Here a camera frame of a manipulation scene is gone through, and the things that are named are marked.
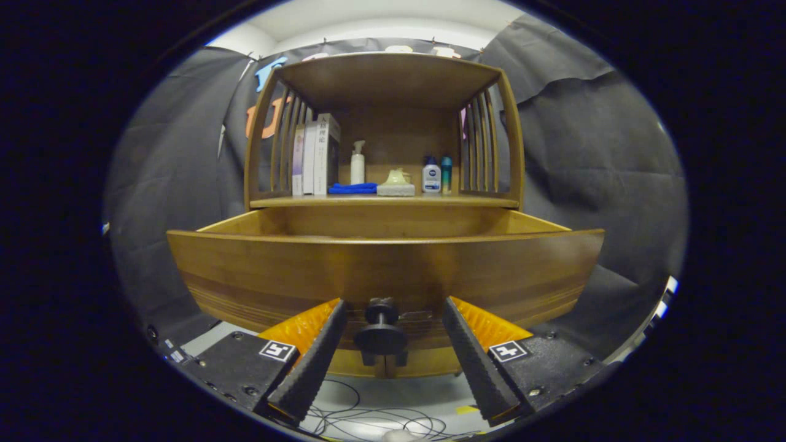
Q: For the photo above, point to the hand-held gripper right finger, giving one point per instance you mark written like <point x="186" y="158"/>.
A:
<point x="476" y="362"/>

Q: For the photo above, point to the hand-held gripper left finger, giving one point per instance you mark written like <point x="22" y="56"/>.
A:
<point x="319" y="362"/>

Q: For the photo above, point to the black drawer knob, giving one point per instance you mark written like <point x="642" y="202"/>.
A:
<point x="381" y="328"/>

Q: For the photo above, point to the wooden drawer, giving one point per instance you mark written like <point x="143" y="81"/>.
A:
<point x="276" y="270"/>

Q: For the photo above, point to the wooden countertop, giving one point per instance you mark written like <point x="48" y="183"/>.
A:
<point x="430" y="201"/>

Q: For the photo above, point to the wooden cabinet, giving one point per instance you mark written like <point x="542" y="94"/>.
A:
<point x="387" y="77"/>

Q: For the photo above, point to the yellow floor tape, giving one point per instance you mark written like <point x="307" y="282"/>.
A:
<point x="466" y="409"/>

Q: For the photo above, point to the black electronic device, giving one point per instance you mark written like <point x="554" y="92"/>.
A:
<point x="175" y="355"/>

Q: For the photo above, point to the small black round object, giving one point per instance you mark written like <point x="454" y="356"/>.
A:
<point x="151" y="333"/>

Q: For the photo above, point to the blue folded cloth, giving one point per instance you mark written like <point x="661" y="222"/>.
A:
<point x="353" y="188"/>

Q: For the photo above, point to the white lotion bottle blue cap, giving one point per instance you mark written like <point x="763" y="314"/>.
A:
<point x="431" y="179"/>

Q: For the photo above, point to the teal slim bottle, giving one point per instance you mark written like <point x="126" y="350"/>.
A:
<point x="446" y="175"/>

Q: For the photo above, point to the white panel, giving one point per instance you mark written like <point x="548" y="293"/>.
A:
<point x="663" y="301"/>

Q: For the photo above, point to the white pump bottle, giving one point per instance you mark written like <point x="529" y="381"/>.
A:
<point x="357" y="166"/>

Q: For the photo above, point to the lidded tea cup with saucer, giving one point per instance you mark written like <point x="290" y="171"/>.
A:
<point x="396" y="177"/>

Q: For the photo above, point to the thin purple spine book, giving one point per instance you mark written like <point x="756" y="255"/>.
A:
<point x="298" y="161"/>

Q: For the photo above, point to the thick portrait cover book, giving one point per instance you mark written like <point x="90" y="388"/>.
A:
<point x="326" y="153"/>

